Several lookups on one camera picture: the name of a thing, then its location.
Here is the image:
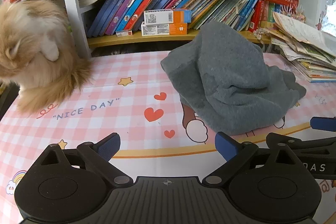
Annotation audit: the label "small white red box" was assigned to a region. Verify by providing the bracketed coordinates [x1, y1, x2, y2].
[116, 30, 133, 38]

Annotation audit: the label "upper orange white box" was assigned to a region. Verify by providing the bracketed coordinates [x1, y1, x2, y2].
[143, 9, 192, 25]

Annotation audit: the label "fluffy orange white cat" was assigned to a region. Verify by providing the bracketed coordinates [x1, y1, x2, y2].
[1, 0, 92, 115]

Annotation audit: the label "stack of papers and books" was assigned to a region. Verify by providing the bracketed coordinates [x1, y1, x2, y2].
[268, 12, 335, 83]

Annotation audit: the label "lower orange white box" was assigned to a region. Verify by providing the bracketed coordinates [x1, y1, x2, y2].
[141, 22, 188, 36]

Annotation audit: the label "row of leaning books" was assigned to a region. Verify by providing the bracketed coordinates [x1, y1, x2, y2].
[79, 0, 299, 38]

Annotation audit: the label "grey sweatshirt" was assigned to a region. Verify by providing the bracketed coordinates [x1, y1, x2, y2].
[161, 22, 306, 142]

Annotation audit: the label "orange white box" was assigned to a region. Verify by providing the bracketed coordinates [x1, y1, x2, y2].
[141, 22, 188, 36]
[143, 9, 192, 25]

